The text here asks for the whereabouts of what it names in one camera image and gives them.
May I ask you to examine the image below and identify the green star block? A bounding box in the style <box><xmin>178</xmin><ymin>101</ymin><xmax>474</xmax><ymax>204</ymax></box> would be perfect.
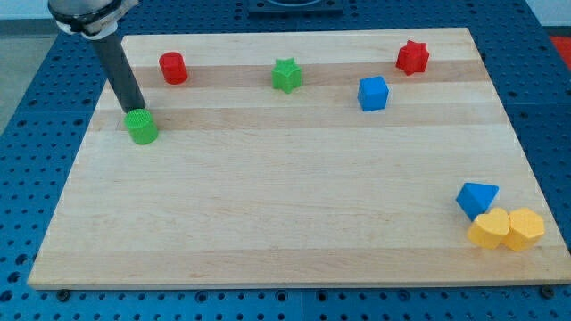
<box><xmin>271</xmin><ymin>58</ymin><xmax>302</xmax><ymax>94</ymax></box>

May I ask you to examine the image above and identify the red star block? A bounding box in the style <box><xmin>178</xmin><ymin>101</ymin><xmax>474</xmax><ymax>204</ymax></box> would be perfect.
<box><xmin>395</xmin><ymin>40</ymin><xmax>430</xmax><ymax>76</ymax></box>

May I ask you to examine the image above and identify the green cylinder block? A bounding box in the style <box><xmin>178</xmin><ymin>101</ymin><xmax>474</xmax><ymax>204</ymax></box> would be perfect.
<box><xmin>124</xmin><ymin>109</ymin><xmax>159</xmax><ymax>144</ymax></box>

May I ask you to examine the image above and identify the red cylinder block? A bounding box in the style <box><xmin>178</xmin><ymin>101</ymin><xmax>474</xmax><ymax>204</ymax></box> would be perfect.
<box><xmin>159</xmin><ymin>52</ymin><xmax>188</xmax><ymax>85</ymax></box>

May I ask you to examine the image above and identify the yellow hexagon block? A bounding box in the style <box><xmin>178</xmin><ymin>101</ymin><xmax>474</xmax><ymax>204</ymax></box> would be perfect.
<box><xmin>502</xmin><ymin>208</ymin><xmax>545</xmax><ymax>251</ymax></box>

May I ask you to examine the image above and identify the light wooden board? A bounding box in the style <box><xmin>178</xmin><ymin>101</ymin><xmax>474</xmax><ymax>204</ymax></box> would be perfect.
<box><xmin>28</xmin><ymin>28</ymin><xmax>570</xmax><ymax>290</ymax></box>

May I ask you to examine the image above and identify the yellow heart block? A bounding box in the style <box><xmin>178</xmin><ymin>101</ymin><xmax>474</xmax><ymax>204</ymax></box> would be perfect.
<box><xmin>467</xmin><ymin>207</ymin><xmax>510</xmax><ymax>250</ymax></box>

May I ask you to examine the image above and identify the blue triangle block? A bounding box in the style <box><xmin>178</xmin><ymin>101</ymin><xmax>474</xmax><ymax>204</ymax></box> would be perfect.
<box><xmin>456</xmin><ymin>182</ymin><xmax>500</xmax><ymax>221</ymax></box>

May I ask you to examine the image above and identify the blue cube block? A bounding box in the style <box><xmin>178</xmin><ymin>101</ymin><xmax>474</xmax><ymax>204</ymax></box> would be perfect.
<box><xmin>358</xmin><ymin>76</ymin><xmax>389</xmax><ymax>111</ymax></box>

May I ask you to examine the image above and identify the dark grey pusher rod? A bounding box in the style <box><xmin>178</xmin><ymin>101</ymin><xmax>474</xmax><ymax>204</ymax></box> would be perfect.
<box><xmin>91</xmin><ymin>32</ymin><xmax>146</xmax><ymax>113</ymax></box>

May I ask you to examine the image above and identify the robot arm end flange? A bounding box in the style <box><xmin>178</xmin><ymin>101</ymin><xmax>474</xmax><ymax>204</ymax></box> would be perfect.
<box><xmin>47</xmin><ymin>0</ymin><xmax>139</xmax><ymax>40</ymax></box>

